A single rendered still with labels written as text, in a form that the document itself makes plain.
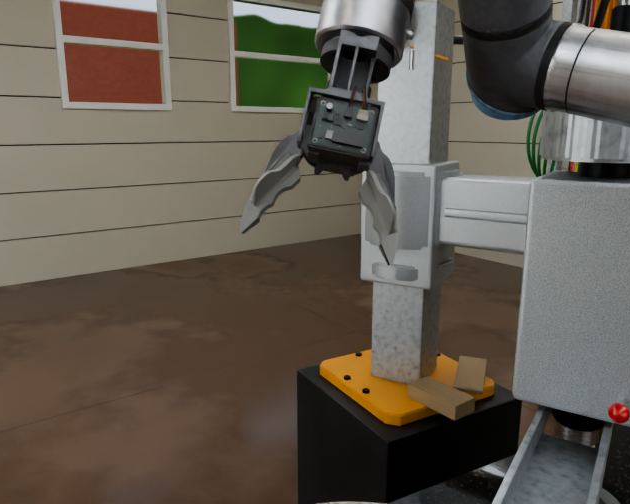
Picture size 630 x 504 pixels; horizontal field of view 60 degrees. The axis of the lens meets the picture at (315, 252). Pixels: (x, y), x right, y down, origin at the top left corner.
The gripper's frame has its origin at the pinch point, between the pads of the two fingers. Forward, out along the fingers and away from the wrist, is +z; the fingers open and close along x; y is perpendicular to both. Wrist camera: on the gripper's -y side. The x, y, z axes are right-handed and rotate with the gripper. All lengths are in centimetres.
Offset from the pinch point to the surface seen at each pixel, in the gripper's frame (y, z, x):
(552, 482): -36, 24, 44
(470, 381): -144, 17, 59
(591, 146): -30, -29, 38
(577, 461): -42, 21, 50
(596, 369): -42, 5, 51
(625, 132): -27, -31, 42
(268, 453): -245, 82, -8
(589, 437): -53, 18, 57
